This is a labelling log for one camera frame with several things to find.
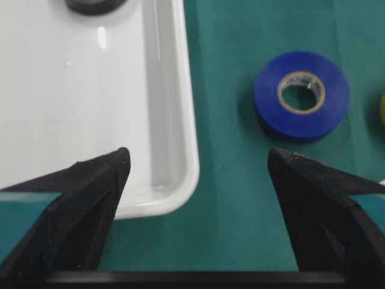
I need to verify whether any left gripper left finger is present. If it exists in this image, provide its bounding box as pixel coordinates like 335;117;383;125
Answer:
1;148;131;288

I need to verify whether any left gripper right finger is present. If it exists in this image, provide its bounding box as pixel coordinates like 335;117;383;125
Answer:
268;148;384;288

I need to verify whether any yellow tape roll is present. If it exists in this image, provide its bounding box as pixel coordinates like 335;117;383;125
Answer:
380;92;385;126

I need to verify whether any black tape roll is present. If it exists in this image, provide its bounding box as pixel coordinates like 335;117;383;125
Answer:
65;0;126;16

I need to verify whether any blue tape roll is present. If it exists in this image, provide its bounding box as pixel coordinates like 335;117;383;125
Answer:
253;51;350;142

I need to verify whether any green table cloth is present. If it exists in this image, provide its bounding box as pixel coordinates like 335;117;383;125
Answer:
99;1;384;271

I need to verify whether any white rectangular plastic tray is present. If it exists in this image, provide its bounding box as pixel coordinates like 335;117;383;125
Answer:
1;1;200;219

